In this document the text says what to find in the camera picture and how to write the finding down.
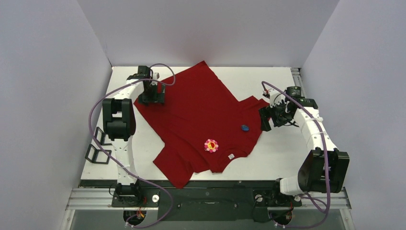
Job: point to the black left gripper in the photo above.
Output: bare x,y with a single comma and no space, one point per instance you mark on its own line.
157,98

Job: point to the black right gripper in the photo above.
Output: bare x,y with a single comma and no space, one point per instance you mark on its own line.
270,117

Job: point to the blue round brooch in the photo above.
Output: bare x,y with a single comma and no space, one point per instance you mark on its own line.
245,128

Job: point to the red t-shirt garment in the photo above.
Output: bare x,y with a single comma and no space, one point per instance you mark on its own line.
198,106

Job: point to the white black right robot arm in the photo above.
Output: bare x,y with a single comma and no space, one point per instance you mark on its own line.
325,166

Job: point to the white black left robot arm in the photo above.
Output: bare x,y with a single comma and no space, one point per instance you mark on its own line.
119,124

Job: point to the pink flower brooch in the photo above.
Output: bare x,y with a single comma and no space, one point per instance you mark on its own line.
211,145

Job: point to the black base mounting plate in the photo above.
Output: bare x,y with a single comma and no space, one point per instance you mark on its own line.
260,201

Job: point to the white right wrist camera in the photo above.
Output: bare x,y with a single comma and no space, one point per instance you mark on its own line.
274,97

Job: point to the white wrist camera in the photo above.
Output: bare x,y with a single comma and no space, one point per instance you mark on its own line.
155,79
274,97

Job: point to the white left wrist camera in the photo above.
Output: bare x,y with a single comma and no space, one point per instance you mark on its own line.
155,79

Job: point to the right side aluminium rail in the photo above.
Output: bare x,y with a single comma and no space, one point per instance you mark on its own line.
297,78

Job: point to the aluminium frame rail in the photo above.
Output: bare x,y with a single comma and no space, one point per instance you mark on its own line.
101,199

